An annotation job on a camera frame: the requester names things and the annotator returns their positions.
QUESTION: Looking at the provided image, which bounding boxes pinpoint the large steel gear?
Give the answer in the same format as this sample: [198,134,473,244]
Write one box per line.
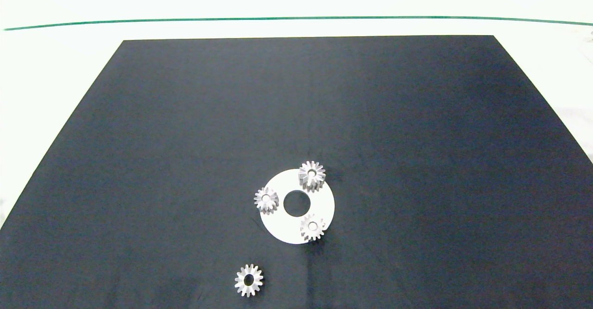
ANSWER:
[298,161,327,193]

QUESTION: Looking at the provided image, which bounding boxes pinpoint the small steel gear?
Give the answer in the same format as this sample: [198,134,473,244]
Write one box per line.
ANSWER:
[253,187,279,214]
[234,264,264,298]
[300,214,327,243]

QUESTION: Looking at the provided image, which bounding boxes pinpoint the round white plate with pins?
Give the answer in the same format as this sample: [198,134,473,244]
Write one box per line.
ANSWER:
[259,169,335,245]

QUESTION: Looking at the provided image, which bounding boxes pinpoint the dark mat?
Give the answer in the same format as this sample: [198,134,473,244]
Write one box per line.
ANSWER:
[0,35,593,309]

